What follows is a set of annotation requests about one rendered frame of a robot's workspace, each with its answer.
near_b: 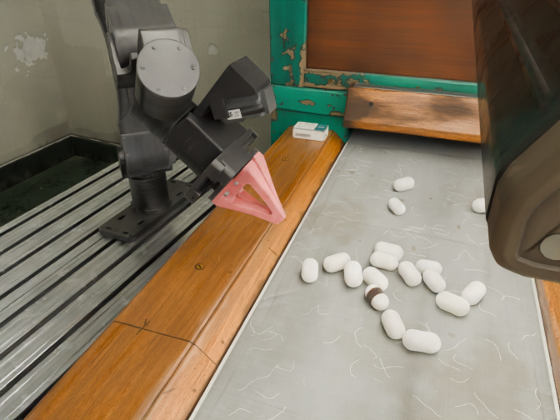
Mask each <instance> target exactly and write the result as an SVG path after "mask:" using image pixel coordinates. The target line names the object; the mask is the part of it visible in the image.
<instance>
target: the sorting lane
mask: <svg viewBox="0 0 560 420"><path fill-rule="evenodd" d="M405 177H410V178H412V179H413V180H414V186H413V187H412V188H411V189H408V190H405V191H401V192H399V191H397V190H395V188H394V186H393V184H394V182H395V181H396V180H398V179H400V178H405ZM391 198H398V199H399V200H400V201H401V203H402V204H404V206H405V212H404V214H402V215H396V214H395V213H394V212H393V211H392V210H391V209H390V208H389V206H388V201H389V200H390V199H391ZM478 198H484V188H483V163H482V160H479V159H472V158H465V157H453V156H446V155H439V154H433V153H426V152H414V151H407V150H400V149H393V148H386V147H374V146H368V145H361V144H354V143H348V142H346V144H345V146H344V148H343V149H342V151H341V153H340V155H339V156H338V158H337V161H336V162H335V163H334V165H333V167H332V169H331V171H330V173H329V174H328V175H327V178H326V179H325V181H324V183H323V185H322V186H321V188H320V190H319V191H318V193H317V196H316V197H315V198H314V200H313V202H312V204H311V206H310V208H309V209H308V210H307V213H306V215H305V216H304V218H303V220H302V221H301V223H300V225H299V227H298V228H297V231H296V232H295V233H294V235H293V237H292V240H291V241H290V243H289V244H288V246H287V248H286V250H285V252H284V253H283V255H282V257H281V258H280V260H279V262H278V264H277V266H276V267H275V269H274V270H273V272H272V275H271V276H270V278H269V279H268V281H267V283H266V285H265V287H264V289H263V290H262V292H261V294H260V295H259V297H258V299H257V301H256V302H255V304H254V306H253V307H252V310H251V312H250V313H249V314H248V316H247V318H246V320H245V322H244V324H243V325H242V327H241V329H240V331H239V332H238V334H237V336H236V337H235V339H234V341H233V343H232V345H231V347H230V348H229V349H228V351H227V354H226V355H225V357H224V359H223V360H222V362H221V364H220V366H219V367H218V369H217V371H216V373H215V374H214V376H213V378H212V380H211V382H210V383H209V385H208V386H207V389H206V391H205V392H204V394H203V395H202V397H201V399H200V401H199V403H198V404H197V406H196V408H195V409H194V411H193V413H192V416H191V417H190V418H189V420H560V411H559V406H558V398H557V394H556V389H555V385H554V381H553V372H552V368H551V363H550V359H549V354H548V346H547V342H546V338H545V332H544V328H543V320H542V316H541V311H540V307H539V302H538V295H537V289H536V285H535V281H534V278H530V277H524V276H521V275H519V274H516V273H515V272H511V271H508V270H507V269H505V268H503V267H501V266H499V265H498V264H497V263H496V261H495V260H494V258H493V255H492V253H491V250H490V248H489V242H488V223H487V221H486V214H485V212H482V213H478V212H475V211H474V210H473V202H474V201H475V200H476V199H478ZM378 242H385V243H391V244H396V245H398V246H400V247H401V248H402V250H403V256H402V258H401V259H400V260H399V261H398V266H399V264H400V263H402V262H405V261H408V262H411V263H412V264H413V265H414V267H415V264H416V262H417V261H419V260H421V259H424V260H430V261H435V262H438V263H440V264H441V265H442V272H441V273H440V274H439V275H440V276H441V277H442V279H443V280H444V281H445V283H446V287H445V289H444V290H443V292H449V293H452V294H455V295H457V296H459V297H462V296H461V295H462V291H463V289H464V288H465V287H466V286H467V285H468V284H469V283H471V282H474V281H479V282H481V283H483V284H484V286H485V287H486V293H485V295H484V296H483V298H482V299H481V300H480V301H479V302H478V303H477V304H475V305H470V310H469V312H468V314H466V315H465V316H461V317H459V316H456V315H454V314H452V313H450V312H447V311H445V310H442V309H441V308H440V307H439V306H438V305H437V303H436V296H437V295H438V294H439V293H440V292H433V291H432V290H431V289H430V288H429V287H428V286H427V284H426V283H425V282H424V281H423V275H422V274H421V276H422V280H421V282H420V283H419V284H418V285H417V286H414V287H412V286H409V285H407V284H406V283H405V281H404V280H403V278H402V276H401V275H400V274H399V272H398V266H397V268H396V269H395V270H392V271H388V270H385V269H382V268H378V267H374V266H373V265H372V264H371V263H370V256H371V255H372V254H373V253H374V251H373V248H374V246H375V244H376V243H378ZM336 253H347V254H348V255H349V256H350V258H351V261H356V262H358V263H359V264H360V265H361V268H362V275H363V271H364V269H365V268H369V267H373V268H376V269H377V270H378V271H379V272H380V273H382V274H383V275H384V276H385V277H386V278H387V280H388V285H387V288H386V289H385V290H384V292H385V294H386V295H387V297H388V300H389V304H388V306H387V308H386V309H384V310H382V311H379V310H377V309H375V308H374V307H373V306H372V305H371V304H370V302H369V301H368V300H367V298H366V296H365V290H366V288H367V287H368V286H369V285H368V284H367V283H366V282H365V281H364V280H363V279H362V283H361V284H360V285H359V286H358V287H349V286H348V285H347V284H346V283H345V280H344V269H343V270H340V271H337V272H327V271H326V270H325V269H324V267H323V261H324V259H325V258H326V257H328V256H331V255H333V254H336ZM307 258H313V259H315V260H316V261H317V264H318V275H317V279H316V280H315V281H314V282H305V281H304V280H303V278H302V275H301V273H302V265H303V261H304V260H306V259H307ZM390 309H391V310H394V311H396V312H397V313H398V314H399V316H400V318H401V319H402V323H403V325H404V327H405V332H406V331H407V330H409V329H415V330H419V331H423V332H430V333H435V334H437V335H438V337H439V338H440V341H441V347H440V349H439V350H438V351H437V352H435V353H426V352H419V351H411V350H409V349H407V348H406V347H405V346H404V345H403V338H400V339H392V338H390V337H389V336H388V335H387V333H386V331H385V329H384V326H383V324H382V320H381V317H382V314H383V313H384V312H385V311H387V310H390Z"/></svg>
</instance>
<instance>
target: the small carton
mask: <svg viewBox="0 0 560 420"><path fill-rule="evenodd" d="M327 135H328V125H324V124H317V123H310V122H297V124H296V125H295V126H294V127H293V128H292V137H293V138H303V139H310V140H316V141H324V140H325V138H326V137H327Z"/></svg>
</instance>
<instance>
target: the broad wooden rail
mask: <svg viewBox="0 0 560 420"><path fill-rule="evenodd" d="M293 127H294V126H293V125H291V126H289V127H288V128H287V129H286V130H285V132H284V133H283V134H282V135H281V136H280V137H279V138H278V139H277V141H276V142H275V143H274V144H273V145H272V146H271V147H270V148H269V149H268V150H267V151H266V152H265V153H264V154H263V156H264V158H265V161H266V164H267V168H268V171H269V173H270V176H271V179H272V183H273V186H274V188H275V191H276V193H277V196H278V198H279V201H280V203H281V204H282V208H283V210H284V212H285V214H286V217H285V219H284V220H282V221H281V222H280V223H279V224H275V223H272V222H269V221H266V220H264V219H261V218H259V217H255V216H253V215H250V214H246V213H243V212H238V211H234V210H231V209H227V208H224V207H218V206H216V207H215V208H214V209H213V210H212V212H211V213H210V214H209V215H208V216H207V217H206V218H205V219H204V220H203V222H202V223H201V224H200V225H199V226H198V227H197V228H196V230H195V231H194V232H193V233H192V234H191V235H190V236H189V237H188V238H187V240H186V241H185V242H184V243H183V244H182V245H181V246H180V247H179V249H178V250H177V251H176V252H175V253H174V254H173V255H172V256H171V257H170V258H169V259H168V260H167V261H166V262H165V263H164V264H163V266H162V267H161V268H160V269H159V270H158V271H157V272H156V273H155V275H154V276H153V277H152V278H151V279H150V280H149V281H148V282H147V284H146V285H145V286H144V287H143V288H142V289H141V290H140V291H139V293H138V294H137V295H136V296H135V297H134V298H133V299H132V300H131V302H130V303H129V304H128V305H127V306H126V307H125V308H124V309H123V310H122V311H121V312H120V313H119V314H118V315H117V316H116V317H115V318H114V320H113V321H112V322H111V323H110V324H109V325H108V326H107V328H106V329H105V330H104V331H103V332H102V333H101V334H100V335H99V336H98V338H97V339H96V340H95V341H94V342H93V343H92V344H91V345H90V347H89V348H88V349H87V350H86V351H85V352H84V353H83V354H82V356H81V357H80V358H79V359H78V360H77V361H76V362H75V363H74V364H73V365H72V366H71V367H70V368H69V369H68V370H67V371H66V373H65V374H64V375H63V376H62V377H61V378H60V379H59V380H58V382H57V383H56V384H55V385H54V386H53V387H52V388H51V389H50V391H49V392H48V393H47V394H46V395H45V396H44V397H43V398H42V400H41V401H40V402H39V403H38V404H37V405H36V406H35V407H34V408H33V410H32V411H31V412H30V413H29V414H28V415H27V416H26V417H25V418H24V419H23V420H189V418H190V417H191V416H192V414H193V411H194V409H195V408H196V406H197V405H198V403H199V401H200V399H201V397H202V396H203V394H204V392H205V391H206V389H207V387H208V385H209V383H210V382H211V380H212V379H213V376H214V374H215V373H216V371H217V370H218V367H219V366H220V364H221V362H222V360H223V359H224V357H225V355H226V354H227V352H228V349H229V348H230V347H231V345H232V343H233V341H234V339H235V337H236V336H237V335H238V332H239V331H240V329H241V327H242V325H243V324H244V322H245V320H246V318H247V317H248V314H249V313H250V312H251V310H252V308H253V306H254V304H255V302H256V301H257V300H258V297H259V295H260V294H261V292H262V290H263V289H264V287H265V285H266V283H267V281H268V279H269V278H270V276H271V275H272V273H273V270H274V269H275V267H276V266H277V264H278V262H279V260H280V258H281V257H282V255H283V253H284V252H285V250H286V248H287V246H288V244H289V243H290V241H291V240H292V238H293V235H294V233H295V232H296V231H297V229H298V227H299V225H300V223H301V221H302V220H303V218H304V216H305V215H306V213H307V211H308V209H309V208H310V206H311V204H312V203H313V200H314V198H315V197H316V196H317V194H318V191H319V190H320V188H321V186H322V185H323V183H324V181H325V179H326V178H327V176H328V174H329V173H330V171H331V169H332V167H333V165H334V163H335V162H336V161H337V159H338V156H339V155H340V153H341V151H342V150H343V148H344V146H345V142H344V141H343V140H342V139H341V138H340V137H339V136H338V135H337V134H336V132H334V131H333V130H328V135H327V137H326V138H325V140H324V141H316V140H310V139H303V138H296V137H293Z"/></svg>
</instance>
